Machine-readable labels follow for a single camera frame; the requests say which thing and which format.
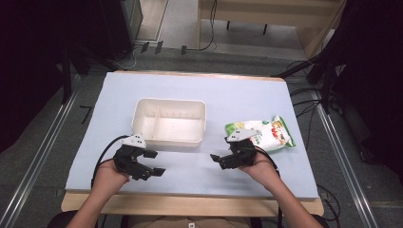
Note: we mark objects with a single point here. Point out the light blue table mat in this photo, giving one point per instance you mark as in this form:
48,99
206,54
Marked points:
196,88

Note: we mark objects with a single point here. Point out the dark curtain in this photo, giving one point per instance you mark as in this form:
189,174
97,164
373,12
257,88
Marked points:
34,63
370,79

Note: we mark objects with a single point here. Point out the person's right hand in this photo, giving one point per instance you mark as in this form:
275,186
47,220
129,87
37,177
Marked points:
261,167

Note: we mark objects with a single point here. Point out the black cabinet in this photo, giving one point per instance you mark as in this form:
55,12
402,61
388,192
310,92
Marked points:
122,25

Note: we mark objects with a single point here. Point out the white divided plastic container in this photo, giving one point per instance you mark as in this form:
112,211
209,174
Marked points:
169,123

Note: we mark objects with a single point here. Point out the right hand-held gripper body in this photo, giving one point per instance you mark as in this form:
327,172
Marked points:
242,148

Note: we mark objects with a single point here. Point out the light wooden bench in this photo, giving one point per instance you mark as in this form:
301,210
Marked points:
269,12

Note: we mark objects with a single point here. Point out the person's beige clothing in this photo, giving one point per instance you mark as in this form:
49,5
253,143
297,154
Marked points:
190,222

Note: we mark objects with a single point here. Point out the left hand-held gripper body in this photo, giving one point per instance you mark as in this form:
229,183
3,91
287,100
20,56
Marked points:
127,160

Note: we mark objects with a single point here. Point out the green white snack bag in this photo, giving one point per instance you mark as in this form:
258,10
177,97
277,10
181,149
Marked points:
272,134

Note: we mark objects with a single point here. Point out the person's left hand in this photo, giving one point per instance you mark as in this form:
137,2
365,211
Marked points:
107,177

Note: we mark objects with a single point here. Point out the metal floor rail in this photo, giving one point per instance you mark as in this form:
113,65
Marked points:
345,158
41,152

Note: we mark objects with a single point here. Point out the black stand leg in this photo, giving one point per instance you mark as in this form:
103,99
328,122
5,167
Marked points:
297,68

